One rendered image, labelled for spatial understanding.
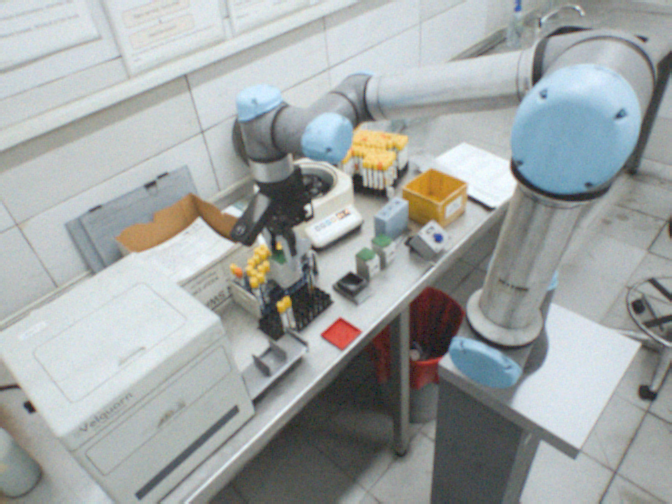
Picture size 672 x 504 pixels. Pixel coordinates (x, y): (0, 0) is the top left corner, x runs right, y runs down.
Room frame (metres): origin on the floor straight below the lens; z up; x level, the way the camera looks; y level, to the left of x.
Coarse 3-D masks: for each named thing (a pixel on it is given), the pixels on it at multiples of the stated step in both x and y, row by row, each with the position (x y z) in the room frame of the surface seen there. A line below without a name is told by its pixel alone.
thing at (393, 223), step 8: (392, 200) 1.10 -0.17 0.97; (400, 200) 1.09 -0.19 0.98; (384, 208) 1.07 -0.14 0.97; (392, 208) 1.06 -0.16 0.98; (400, 208) 1.06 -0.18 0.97; (376, 216) 1.04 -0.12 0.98; (384, 216) 1.03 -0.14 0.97; (392, 216) 1.03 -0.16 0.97; (400, 216) 1.06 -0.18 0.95; (376, 224) 1.04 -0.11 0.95; (384, 224) 1.02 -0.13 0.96; (392, 224) 1.03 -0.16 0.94; (400, 224) 1.06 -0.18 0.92; (376, 232) 1.04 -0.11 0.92; (384, 232) 1.02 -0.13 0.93; (392, 232) 1.03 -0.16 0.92; (400, 232) 1.06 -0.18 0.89; (408, 232) 1.06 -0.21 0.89; (400, 240) 1.03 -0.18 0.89
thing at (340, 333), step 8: (336, 320) 0.78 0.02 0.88; (344, 320) 0.78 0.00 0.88; (328, 328) 0.76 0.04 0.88; (336, 328) 0.76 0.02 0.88; (344, 328) 0.76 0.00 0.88; (352, 328) 0.75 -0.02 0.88; (328, 336) 0.74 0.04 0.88; (336, 336) 0.74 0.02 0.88; (344, 336) 0.73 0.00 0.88; (352, 336) 0.73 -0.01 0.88; (336, 344) 0.71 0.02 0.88; (344, 344) 0.71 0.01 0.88
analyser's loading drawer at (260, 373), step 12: (288, 336) 0.72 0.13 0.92; (300, 336) 0.70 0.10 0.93; (276, 348) 0.67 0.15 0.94; (288, 348) 0.69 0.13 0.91; (300, 348) 0.68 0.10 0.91; (264, 360) 0.66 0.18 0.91; (276, 360) 0.66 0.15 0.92; (288, 360) 0.65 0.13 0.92; (240, 372) 0.64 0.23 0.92; (252, 372) 0.64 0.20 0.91; (264, 372) 0.63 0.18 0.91; (276, 372) 0.63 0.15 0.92; (252, 384) 0.61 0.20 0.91; (264, 384) 0.60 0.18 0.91; (252, 396) 0.58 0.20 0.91
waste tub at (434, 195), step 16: (432, 176) 1.23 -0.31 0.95; (448, 176) 1.19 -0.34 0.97; (416, 192) 1.19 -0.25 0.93; (432, 192) 1.23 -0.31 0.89; (448, 192) 1.18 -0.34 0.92; (464, 192) 1.13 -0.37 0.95; (416, 208) 1.11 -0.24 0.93; (432, 208) 1.07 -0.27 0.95; (448, 208) 1.08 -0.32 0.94; (464, 208) 1.13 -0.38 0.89; (448, 224) 1.08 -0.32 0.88
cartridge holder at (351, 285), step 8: (352, 272) 0.90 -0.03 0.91; (344, 280) 0.89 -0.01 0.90; (352, 280) 0.90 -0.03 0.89; (360, 280) 0.88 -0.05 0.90; (336, 288) 0.88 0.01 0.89; (344, 288) 0.86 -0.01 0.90; (352, 288) 0.87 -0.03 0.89; (360, 288) 0.86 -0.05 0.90; (368, 288) 0.86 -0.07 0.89; (352, 296) 0.84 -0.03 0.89; (360, 296) 0.84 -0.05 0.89
